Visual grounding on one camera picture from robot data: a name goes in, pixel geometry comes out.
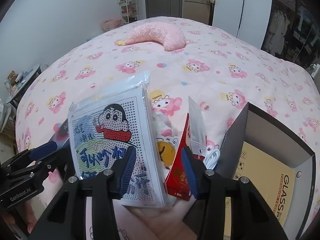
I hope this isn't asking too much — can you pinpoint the yellow cartoon sticker packet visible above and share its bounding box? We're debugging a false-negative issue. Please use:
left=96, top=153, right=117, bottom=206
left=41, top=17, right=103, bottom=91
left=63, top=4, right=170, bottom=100
left=155, top=135, right=180, bottom=180

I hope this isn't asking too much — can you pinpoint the round side table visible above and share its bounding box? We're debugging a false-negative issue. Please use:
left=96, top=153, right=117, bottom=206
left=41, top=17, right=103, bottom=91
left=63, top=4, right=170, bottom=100
left=4, top=64, right=42, bottom=108

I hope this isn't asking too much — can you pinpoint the red packet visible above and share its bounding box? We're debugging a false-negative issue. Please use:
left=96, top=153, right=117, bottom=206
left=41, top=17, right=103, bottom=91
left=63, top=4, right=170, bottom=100
left=165, top=113, right=208, bottom=202

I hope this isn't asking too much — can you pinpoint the person's left hand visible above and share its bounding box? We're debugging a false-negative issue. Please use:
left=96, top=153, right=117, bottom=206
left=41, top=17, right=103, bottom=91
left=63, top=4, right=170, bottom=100
left=25, top=201, right=38, bottom=233

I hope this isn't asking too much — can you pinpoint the white cable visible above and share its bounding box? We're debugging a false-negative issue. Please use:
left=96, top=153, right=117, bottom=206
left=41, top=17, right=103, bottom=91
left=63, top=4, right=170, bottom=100
left=204, top=147, right=222, bottom=170

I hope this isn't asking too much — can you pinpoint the white shelf rack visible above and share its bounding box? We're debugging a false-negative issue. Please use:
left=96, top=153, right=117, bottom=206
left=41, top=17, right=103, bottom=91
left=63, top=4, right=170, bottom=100
left=119, top=0, right=139, bottom=25

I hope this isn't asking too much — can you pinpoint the pink basket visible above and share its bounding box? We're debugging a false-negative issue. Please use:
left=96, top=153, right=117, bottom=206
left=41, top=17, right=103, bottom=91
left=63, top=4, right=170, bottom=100
left=101, top=18, right=122, bottom=32

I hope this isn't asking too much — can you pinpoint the dark glass cabinet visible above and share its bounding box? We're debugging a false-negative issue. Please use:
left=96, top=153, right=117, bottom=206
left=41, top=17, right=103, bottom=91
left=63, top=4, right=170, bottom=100
left=261, top=0, right=320, bottom=68

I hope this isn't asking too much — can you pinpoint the silver foil pouch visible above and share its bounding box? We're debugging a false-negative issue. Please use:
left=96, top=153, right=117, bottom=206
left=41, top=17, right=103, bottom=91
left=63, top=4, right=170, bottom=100
left=188, top=96, right=208, bottom=155

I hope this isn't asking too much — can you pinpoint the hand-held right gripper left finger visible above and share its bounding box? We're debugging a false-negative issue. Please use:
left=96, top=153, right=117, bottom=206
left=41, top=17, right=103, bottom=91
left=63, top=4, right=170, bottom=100
left=27, top=146, right=137, bottom=240

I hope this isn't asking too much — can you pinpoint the cartoon bead art packet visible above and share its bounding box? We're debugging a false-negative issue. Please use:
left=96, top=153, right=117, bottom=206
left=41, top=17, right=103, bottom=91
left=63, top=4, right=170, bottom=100
left=68, top=70, right=167, bottom=209

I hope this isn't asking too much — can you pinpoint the pink printed blanket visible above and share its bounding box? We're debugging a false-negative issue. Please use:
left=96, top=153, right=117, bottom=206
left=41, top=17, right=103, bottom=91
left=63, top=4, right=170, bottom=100
left=15, top=16, right=320, bottom=240

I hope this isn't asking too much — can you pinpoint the silver fridge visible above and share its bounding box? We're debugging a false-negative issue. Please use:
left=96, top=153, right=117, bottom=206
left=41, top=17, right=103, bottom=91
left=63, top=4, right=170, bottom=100
left=182, top=0, right=213, bottom=25

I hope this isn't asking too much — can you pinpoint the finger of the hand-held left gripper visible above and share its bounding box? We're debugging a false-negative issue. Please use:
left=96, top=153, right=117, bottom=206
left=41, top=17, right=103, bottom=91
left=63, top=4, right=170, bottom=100
left=5, top=141, right=58, bottom=168
left=6, top=147, right=72, bottom=180

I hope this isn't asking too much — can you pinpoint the yellow flat package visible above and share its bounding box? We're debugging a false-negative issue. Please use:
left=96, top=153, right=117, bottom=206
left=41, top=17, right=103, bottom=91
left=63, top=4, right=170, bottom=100
left=224, top=141, right=303, bottom=240

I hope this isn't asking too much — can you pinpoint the white wardrobe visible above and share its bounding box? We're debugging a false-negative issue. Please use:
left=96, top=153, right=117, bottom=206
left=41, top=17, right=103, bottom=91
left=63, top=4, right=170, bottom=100
left=212, top=0, right=273, bottom=49

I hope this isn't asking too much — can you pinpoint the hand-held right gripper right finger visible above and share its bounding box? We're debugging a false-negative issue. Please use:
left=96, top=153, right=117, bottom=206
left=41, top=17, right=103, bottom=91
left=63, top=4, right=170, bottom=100
left=180, top=146, right=298, bottom=240

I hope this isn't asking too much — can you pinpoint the pink crescent plush pillow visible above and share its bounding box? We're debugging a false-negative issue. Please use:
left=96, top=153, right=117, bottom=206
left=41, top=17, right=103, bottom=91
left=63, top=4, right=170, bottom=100
left=115, top=22, right=187, bottom=52

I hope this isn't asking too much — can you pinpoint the black cardboard box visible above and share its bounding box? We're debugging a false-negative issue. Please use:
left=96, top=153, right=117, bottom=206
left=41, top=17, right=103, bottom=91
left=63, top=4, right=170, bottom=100
left=186, top=102, right=315, bottom=240

